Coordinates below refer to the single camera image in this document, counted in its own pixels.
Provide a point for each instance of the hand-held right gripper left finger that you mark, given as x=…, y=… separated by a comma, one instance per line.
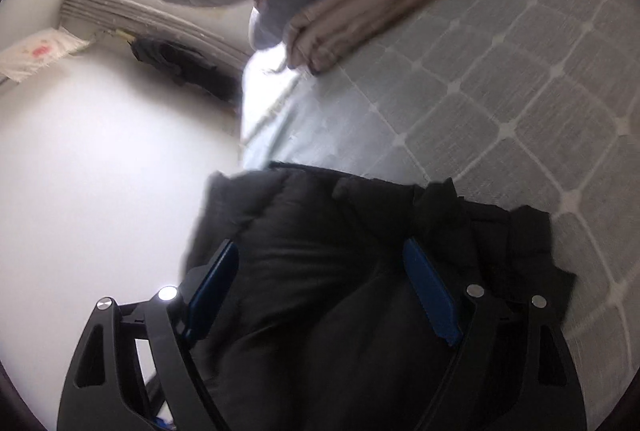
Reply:
x=212, y=291

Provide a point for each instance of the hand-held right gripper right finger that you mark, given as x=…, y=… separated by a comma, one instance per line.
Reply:
x=432, y=293

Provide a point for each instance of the black puffer jacket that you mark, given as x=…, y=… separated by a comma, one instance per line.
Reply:
x=340, y=261

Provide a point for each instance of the grey checked bed sheet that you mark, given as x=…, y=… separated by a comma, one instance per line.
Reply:
x=500, y=111

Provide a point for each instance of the dark clothing on floor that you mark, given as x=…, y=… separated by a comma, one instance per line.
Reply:
x=185, y=61

